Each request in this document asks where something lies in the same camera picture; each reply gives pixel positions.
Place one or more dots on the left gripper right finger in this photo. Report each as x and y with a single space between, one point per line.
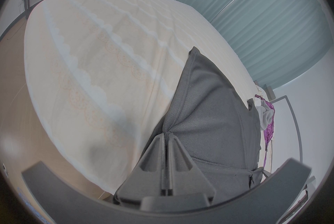
195 183

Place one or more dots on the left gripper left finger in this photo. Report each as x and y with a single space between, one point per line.
135 186

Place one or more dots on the black T-shirt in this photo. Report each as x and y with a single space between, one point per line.
214 113

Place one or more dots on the bed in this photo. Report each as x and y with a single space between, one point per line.
91 61

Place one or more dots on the purple satin garment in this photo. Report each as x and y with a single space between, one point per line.
270 129

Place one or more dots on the grey garment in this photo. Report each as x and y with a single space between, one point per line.
266 113

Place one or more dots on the white printed pillow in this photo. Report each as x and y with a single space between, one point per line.
260 88

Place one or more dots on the grey bedside table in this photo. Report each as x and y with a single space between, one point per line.
269 92

